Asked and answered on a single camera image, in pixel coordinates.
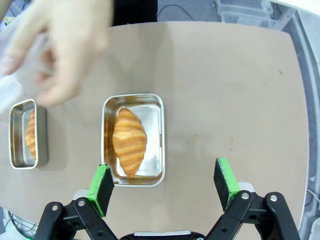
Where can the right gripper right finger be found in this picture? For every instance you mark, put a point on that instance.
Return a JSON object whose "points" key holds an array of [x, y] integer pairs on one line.
{"points": [[225, 182]]}

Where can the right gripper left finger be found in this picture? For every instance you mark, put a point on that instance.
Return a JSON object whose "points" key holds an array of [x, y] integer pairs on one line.
{"points": [[100, 190]]}

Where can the person in black t-shirt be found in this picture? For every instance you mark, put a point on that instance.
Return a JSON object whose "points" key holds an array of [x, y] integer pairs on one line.
{"points": [[135, 10]]}

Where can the clear plastic storage bin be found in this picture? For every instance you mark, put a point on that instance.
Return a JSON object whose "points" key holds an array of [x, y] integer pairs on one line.
{"points": [[245, 12]]}

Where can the person's right hand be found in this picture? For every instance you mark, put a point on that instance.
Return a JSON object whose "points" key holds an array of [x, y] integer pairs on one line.
{"points": [[70, 37]]}

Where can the rectangular steel container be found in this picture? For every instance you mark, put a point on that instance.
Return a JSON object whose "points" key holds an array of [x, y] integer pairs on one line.
{"points": [[155, 150], [42, 140]]}

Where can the golden croissant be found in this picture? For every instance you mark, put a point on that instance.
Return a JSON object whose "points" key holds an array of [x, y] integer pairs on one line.
{"points": [[31, 135], [130, 140]]}

